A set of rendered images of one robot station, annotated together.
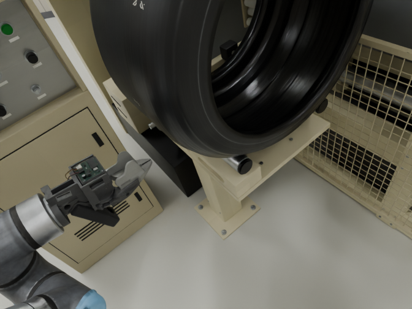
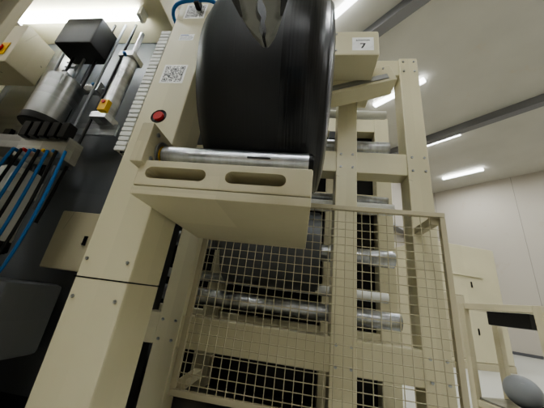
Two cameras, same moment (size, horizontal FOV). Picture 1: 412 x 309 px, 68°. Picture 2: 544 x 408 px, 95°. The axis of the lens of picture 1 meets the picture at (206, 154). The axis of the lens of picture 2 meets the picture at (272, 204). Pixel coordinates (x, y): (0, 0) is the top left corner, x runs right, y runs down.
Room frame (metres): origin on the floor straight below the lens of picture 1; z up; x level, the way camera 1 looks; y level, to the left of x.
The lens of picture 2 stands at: (0.27, 0.34, 0.62)
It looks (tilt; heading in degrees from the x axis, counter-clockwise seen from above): 21 degrees up; 303
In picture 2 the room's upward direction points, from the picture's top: 7 degrees clockwise
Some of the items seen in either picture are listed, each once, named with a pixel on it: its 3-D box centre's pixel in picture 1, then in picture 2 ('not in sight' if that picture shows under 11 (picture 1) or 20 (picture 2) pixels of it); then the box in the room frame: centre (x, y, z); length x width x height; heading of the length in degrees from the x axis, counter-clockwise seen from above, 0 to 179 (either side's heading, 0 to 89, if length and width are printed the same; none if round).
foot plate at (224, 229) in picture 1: (226, 207); not in sight; (0.90, -0.02, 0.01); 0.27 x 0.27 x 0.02; 24
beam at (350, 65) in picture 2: not in sight; (307, 66); (0.68, -0.46, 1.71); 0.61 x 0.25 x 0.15; 24
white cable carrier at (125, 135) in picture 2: not in sight; (150, 90); (0.96, 0.05, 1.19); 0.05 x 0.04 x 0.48; 114
